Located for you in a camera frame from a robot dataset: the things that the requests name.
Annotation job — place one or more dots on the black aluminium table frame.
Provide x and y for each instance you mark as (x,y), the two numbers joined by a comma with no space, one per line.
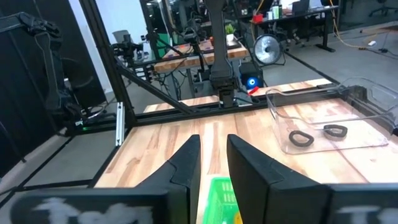
(105,62)

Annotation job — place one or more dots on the black office chair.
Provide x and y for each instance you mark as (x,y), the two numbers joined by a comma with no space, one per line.
(385,7)

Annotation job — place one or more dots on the clear plastic bin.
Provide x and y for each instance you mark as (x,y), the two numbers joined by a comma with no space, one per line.
(342,146)

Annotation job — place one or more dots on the black laptop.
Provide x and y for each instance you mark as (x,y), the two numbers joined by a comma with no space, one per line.
(301,7)

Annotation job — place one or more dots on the round silver floor fan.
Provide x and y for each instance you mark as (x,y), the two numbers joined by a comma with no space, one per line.
(267,49)

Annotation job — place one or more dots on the green white bottle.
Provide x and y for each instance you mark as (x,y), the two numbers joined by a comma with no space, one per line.
(275,12)

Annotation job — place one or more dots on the wooden background table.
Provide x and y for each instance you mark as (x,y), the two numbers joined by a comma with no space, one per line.
(174,64)

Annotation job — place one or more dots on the black computer blue light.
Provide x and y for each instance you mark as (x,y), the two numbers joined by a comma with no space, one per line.
(245,70)

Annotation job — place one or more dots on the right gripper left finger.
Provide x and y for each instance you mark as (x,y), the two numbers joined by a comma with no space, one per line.
(183,174)

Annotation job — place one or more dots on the red cup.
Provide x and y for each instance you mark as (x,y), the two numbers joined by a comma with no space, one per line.
(257,18)

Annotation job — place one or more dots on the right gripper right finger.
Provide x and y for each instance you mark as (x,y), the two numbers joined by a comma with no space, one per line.
(258,186)

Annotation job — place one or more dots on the small green potted plant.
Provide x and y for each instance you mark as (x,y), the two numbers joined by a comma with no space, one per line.
(230,29)

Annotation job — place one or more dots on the grey office chair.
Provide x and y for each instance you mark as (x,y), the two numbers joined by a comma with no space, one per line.
(121,35)

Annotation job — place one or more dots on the green plastic basket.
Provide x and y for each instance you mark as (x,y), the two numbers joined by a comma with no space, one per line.
(220,199)

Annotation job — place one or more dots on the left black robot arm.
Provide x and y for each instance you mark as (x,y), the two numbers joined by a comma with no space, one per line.
(219,46)

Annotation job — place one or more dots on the black office desk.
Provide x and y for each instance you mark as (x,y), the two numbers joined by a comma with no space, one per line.
(328,31)

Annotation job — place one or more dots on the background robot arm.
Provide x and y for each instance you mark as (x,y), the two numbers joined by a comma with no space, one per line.
(127,48)

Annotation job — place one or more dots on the silver aluminium profile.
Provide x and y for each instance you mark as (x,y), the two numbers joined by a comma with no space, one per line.
(120,124)

